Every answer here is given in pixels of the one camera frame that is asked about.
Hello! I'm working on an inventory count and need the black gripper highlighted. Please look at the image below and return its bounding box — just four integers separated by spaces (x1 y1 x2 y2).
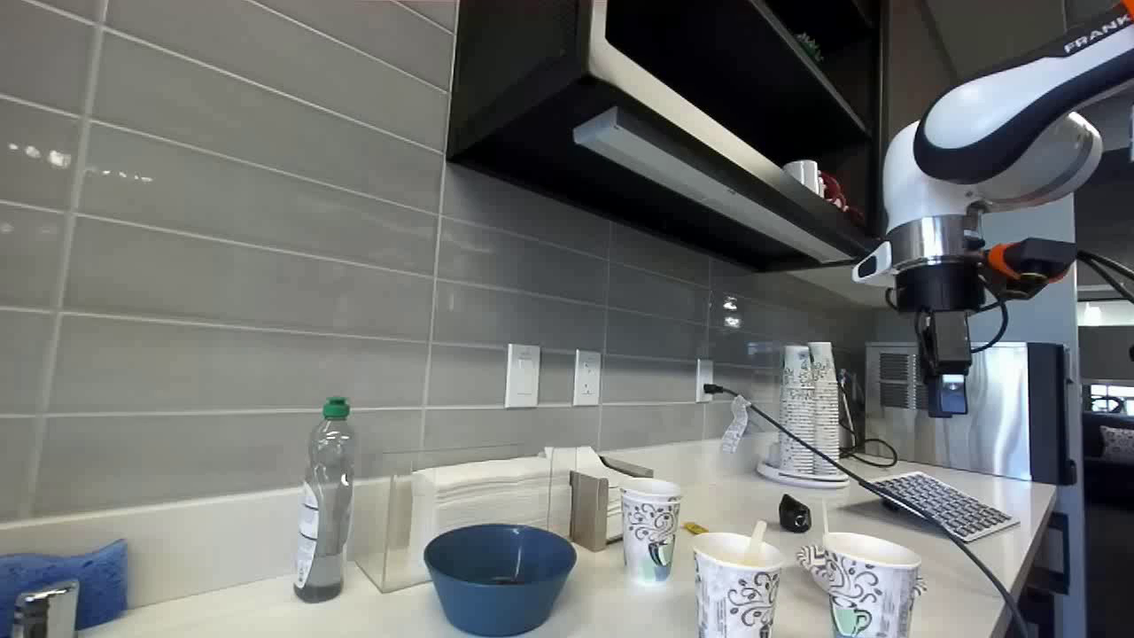
895 262 981 417

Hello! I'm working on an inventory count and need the white plastic spoon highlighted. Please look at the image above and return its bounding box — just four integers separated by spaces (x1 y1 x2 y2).
747 521 765 558

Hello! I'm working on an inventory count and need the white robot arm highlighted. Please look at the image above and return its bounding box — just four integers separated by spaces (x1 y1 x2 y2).
850 0 1134 417

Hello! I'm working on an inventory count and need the patterned paper cup right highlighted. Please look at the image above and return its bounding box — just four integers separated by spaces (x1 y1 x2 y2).
799 533 920 638

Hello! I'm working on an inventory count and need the patterned paper cup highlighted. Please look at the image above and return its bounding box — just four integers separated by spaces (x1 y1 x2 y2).
621 480 679 582
694 533 785 638
799 533 920 638

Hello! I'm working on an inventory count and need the patterned paper cup middle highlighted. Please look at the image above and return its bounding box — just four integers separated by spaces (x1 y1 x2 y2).
694 533 785 638

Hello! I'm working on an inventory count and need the patterned paper cup back left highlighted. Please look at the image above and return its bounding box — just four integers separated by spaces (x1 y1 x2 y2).
621 480 679 582

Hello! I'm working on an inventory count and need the stainless appliance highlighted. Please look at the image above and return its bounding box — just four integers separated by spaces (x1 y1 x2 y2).
866 340 1078 484

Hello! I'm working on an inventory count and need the white keyboard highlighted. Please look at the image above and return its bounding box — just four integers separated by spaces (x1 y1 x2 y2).
876 470 1014 543

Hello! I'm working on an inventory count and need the dark upper cabinet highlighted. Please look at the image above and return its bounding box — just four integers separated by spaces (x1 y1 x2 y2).
445 0 876 271

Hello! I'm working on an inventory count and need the small black object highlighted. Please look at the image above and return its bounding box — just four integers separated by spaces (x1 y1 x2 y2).
779 496 812 533

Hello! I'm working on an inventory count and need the brown napkin box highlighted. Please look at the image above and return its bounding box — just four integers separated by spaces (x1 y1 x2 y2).
569 457 653 549

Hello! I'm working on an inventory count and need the blue bowl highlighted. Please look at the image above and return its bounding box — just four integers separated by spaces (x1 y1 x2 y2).
421 526 577 638

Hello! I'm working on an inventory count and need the clear acrylic napkin holder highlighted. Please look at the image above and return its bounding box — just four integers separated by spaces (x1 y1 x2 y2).
349 457 569 591

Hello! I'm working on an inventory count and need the clear dish soap bottle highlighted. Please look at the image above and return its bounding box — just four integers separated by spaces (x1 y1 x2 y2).
295 398 355 601

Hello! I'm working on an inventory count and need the blue sponge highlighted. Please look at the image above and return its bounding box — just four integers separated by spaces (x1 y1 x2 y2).
0 539 132 627

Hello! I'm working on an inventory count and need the black cable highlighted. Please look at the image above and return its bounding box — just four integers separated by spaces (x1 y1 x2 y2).
702 380 1036 638

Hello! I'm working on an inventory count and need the white wall outlet right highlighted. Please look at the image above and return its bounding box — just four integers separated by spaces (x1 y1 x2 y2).
574 352 601 404

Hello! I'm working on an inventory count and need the white wall outlet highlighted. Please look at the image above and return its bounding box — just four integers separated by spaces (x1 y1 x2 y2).
503 343 539 409
574 352 601 404

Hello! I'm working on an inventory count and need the white wall outlet left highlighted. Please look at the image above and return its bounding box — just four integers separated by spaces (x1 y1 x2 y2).
503 343 539 409

